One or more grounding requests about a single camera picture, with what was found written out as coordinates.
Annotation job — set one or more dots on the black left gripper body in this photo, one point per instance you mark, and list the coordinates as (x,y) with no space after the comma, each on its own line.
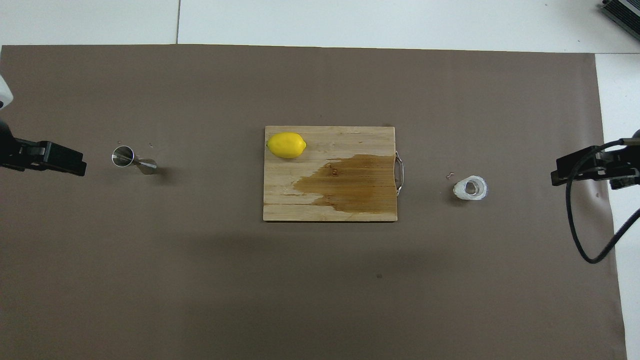
(7,150)

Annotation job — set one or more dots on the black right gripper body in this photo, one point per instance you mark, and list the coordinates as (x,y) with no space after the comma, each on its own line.
(625,157)

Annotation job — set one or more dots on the steel double jigger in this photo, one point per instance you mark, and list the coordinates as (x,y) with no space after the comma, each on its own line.
(123,156)

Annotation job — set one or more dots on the clear crinkled plastic cup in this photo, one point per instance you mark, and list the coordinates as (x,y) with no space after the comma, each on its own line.
(481,192)

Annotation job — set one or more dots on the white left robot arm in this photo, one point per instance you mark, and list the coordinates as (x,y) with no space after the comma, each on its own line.
(4,92)

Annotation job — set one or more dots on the black ribbed metal device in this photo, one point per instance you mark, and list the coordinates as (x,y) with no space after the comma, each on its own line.
(622,11)

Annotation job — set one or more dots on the brown paper table mat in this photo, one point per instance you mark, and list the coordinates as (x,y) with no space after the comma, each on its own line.
(200,280)

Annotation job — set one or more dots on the yellow lemon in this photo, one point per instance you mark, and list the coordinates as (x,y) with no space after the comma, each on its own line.
(286,145)

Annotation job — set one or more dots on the wooden cutting board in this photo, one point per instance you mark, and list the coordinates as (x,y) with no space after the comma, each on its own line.
(300,200)

